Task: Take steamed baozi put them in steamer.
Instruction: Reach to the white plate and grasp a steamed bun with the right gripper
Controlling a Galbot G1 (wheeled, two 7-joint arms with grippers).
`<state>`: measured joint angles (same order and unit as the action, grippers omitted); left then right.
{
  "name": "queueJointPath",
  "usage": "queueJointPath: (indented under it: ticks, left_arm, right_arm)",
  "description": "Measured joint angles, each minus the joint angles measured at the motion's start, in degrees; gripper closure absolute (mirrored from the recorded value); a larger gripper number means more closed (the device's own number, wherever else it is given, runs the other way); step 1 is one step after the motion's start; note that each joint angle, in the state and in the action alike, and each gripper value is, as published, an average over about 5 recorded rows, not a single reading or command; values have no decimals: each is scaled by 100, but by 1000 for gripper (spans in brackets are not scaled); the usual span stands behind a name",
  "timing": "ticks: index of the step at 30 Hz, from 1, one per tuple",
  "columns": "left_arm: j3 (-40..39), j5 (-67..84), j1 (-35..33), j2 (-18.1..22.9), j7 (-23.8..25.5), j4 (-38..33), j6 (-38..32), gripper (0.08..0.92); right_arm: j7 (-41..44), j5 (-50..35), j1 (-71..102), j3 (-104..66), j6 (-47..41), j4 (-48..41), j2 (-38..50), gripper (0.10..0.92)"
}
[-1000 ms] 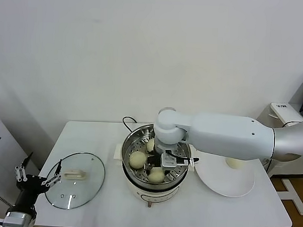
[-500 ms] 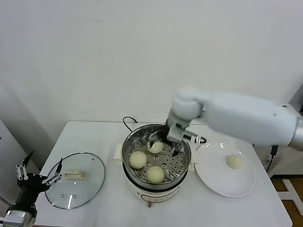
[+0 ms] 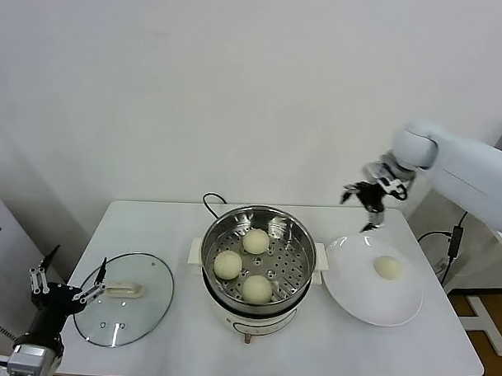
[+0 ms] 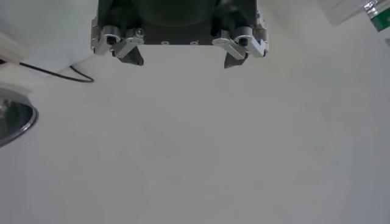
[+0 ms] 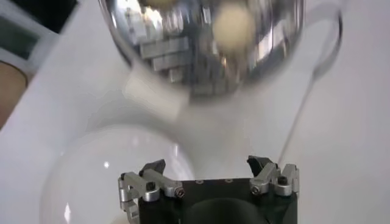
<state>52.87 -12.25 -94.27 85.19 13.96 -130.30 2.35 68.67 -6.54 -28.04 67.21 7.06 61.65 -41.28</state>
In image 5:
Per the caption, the stainless steel steamer basket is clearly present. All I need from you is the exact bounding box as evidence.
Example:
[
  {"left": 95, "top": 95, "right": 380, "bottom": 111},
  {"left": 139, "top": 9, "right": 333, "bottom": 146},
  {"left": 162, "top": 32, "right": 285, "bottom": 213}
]
[{"left": 97, "top": 0, "right": 306, "bottom": 120}]

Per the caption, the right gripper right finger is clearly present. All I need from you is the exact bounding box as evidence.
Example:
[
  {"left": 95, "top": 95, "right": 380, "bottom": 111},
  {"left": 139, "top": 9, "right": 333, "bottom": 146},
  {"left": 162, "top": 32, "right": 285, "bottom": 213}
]
[{"left": 246, "top": 155, "right": 301, "bottom": 197}]

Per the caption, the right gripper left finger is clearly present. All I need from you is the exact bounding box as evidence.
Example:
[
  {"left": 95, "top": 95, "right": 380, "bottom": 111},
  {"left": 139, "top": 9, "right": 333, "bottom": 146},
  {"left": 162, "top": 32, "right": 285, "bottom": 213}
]
[{"left": 118, "top": 158, "right": 186, "bottom": 224}]

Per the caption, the large white plate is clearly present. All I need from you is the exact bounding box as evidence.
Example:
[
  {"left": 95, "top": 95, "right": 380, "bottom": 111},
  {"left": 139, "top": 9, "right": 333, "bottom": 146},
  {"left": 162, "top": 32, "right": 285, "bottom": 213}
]
[{"left": 38, "top": 124, "right": 196, "bottom": 224}]

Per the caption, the round white steamed baozi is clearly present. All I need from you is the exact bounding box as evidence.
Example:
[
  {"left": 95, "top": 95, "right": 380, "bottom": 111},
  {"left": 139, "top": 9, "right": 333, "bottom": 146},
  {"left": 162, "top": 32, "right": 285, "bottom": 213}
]
[{"left": 212, "top": 4, "right": 255, "bottom": 51}]

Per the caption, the black cooker power cable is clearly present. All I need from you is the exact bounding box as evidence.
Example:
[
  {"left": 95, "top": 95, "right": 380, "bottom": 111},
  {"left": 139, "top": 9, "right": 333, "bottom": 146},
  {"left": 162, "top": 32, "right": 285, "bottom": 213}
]
[{"left": 304, "top": 0, "right": 345, "bottom": 80}]

